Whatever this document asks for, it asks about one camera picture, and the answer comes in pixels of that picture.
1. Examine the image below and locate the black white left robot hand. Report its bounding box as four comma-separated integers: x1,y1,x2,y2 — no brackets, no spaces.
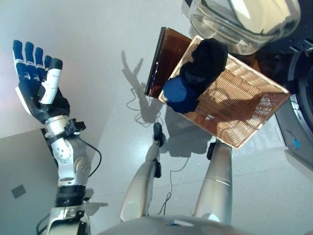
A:
12,40,71,124

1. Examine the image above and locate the navy blue garment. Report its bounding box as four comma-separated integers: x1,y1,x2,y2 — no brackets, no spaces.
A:
162,76,198,114

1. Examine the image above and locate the black garment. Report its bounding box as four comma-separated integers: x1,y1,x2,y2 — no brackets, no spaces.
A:
179,38,228,95

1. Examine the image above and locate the round glass washing machine door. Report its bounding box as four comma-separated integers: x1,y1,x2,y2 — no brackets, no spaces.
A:
182,0,302,56

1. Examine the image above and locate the grey front-load washing machine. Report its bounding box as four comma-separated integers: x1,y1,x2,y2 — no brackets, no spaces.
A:
273,36,313,172

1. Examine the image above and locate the grey board black edge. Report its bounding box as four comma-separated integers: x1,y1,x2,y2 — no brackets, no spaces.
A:
0,128,59,235

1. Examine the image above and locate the left robot leg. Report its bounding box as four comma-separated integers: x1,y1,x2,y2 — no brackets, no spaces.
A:
119,122,167,222

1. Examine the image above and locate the robot leg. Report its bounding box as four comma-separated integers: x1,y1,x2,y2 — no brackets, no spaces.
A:
119,122,167,222
193,141,233,225

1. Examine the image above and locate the dark wooden stool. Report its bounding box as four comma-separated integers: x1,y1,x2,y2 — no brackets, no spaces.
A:
144,26,289,97

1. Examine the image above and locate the grey robot torso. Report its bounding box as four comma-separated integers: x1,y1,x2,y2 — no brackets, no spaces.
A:
97,215,257,235

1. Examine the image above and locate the brown wicker laundry tray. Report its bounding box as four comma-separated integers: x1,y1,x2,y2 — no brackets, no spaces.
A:
158,35,291,149

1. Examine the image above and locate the right robot leg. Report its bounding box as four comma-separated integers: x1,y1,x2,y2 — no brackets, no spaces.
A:
193,141,233,225

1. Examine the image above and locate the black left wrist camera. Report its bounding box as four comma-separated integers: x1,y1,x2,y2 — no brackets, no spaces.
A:
65,119,86,135

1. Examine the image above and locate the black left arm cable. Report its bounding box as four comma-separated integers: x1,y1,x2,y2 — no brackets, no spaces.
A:
78,137,102,178

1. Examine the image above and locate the thin grey floor cable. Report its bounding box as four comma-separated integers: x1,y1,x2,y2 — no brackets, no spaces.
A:
158,156,190,216

